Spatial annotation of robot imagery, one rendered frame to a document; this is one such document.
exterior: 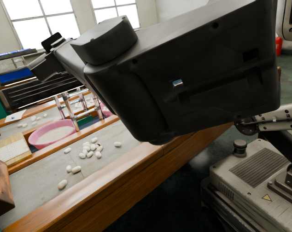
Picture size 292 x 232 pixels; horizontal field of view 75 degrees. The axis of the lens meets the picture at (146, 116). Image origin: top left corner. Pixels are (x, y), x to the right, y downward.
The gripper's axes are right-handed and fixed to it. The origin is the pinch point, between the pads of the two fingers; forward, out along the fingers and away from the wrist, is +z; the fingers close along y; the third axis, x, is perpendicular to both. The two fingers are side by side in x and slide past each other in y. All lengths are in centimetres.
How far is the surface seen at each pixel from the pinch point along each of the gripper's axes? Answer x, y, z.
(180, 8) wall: 407, 132, 461
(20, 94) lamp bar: -19.9, 5.4, 3.6
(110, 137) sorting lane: -5.3, 46.9, 7.4
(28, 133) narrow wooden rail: -41, 32, 46
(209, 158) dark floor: 51, 145, 24
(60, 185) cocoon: -30.3, 36.2, -13.1
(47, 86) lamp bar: -11.1, 8.8, 4.9
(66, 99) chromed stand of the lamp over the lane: -10.3, 22.6, 23.4
